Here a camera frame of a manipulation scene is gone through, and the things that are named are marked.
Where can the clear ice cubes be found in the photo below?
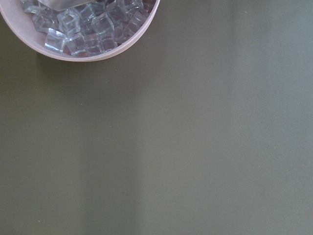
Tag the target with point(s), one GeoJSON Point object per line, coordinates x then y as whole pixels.
{"type": "Point", "coordinates": [87, 27]}

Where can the pink bowl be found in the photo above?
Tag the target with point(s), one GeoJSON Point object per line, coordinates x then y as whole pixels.
{"type": "Point", "coordinates": [21, 25]}

